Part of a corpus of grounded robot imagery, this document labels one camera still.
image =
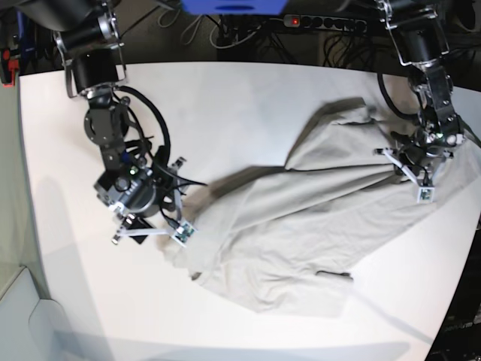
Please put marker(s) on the beige t-shirt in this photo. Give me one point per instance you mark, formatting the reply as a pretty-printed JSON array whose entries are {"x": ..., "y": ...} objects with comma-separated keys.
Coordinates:
[{"x": 283, "y": 240}]

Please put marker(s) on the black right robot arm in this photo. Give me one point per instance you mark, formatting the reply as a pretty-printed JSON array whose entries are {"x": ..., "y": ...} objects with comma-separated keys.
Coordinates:
[{"x": 87, "y": 37}]

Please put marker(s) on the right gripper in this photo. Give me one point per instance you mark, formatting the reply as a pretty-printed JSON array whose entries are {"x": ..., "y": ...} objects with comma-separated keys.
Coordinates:
[{"x": 138, "y": 191}]

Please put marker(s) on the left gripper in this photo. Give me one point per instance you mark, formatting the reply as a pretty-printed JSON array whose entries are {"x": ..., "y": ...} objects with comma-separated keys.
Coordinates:
[{"x": 421, "y": 146}]

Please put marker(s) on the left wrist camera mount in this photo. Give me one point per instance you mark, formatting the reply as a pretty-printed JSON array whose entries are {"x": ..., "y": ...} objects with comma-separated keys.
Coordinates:
[{"x": 421, "y": 168}]

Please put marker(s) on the red and black clamp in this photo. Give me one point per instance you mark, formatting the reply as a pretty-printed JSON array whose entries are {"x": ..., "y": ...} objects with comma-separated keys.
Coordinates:
[{"x": 10, "y": 65}]

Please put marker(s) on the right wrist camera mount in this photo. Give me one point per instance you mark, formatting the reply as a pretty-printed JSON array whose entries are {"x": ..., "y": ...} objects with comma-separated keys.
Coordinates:
[{"x": 168, "y": 223}]

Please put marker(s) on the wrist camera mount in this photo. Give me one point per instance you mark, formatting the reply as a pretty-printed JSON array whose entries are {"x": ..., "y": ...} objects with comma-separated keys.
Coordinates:
[
  {"x": 168, "y": 223},
  {"x": 421, "y": 168}
]

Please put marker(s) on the black power strip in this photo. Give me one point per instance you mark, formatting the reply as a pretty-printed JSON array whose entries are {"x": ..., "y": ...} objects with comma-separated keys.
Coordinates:
[{"x": 324, "y": 23}]

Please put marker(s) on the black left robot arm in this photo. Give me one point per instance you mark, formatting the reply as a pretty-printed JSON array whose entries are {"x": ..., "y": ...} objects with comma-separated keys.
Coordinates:
[{"x": 418, "y": 37}]

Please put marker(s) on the blue box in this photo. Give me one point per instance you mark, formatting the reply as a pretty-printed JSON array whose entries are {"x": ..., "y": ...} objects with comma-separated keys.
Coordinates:
[{"x": 235, "y": 7}]

